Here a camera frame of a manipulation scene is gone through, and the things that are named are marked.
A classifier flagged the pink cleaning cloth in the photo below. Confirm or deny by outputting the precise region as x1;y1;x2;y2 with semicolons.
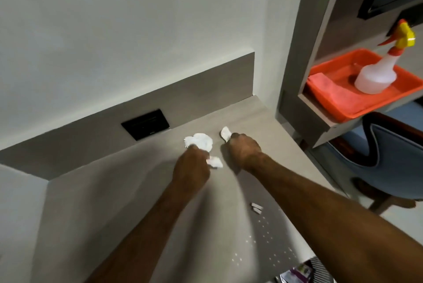
307;73;371;115

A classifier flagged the white tissue wad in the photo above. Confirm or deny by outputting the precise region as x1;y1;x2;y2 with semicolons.
184;133;224;169

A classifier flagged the person's left hand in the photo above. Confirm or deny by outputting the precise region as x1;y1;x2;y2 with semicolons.
171;145;211;194

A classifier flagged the grey wooden shelf unit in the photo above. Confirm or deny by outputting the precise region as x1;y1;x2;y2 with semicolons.
277;0;423;148

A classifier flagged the blue upholstered chair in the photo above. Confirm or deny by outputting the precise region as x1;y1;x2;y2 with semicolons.
315;101;423;215

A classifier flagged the striped black white cloth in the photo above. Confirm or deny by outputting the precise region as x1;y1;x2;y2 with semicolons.
309;256;336;283

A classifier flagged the purple printed packet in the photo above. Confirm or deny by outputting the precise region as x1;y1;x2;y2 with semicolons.
279;264;314;283

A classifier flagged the orange plastic tray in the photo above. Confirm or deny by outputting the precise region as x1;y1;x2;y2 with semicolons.
305;48;423;124

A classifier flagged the person's right forearm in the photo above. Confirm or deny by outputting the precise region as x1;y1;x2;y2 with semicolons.
246;153;423;283

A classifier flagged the person's left forearm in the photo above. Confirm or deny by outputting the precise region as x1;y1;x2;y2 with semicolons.
84;179;207;283

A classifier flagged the white spray bottle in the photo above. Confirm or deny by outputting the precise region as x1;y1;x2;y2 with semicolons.
354;19;416;95

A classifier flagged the black wall socket plate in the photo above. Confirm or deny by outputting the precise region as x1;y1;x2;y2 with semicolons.
121;109;170;141

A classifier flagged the person's right hand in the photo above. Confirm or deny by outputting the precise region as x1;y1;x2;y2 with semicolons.
226;133;262;172

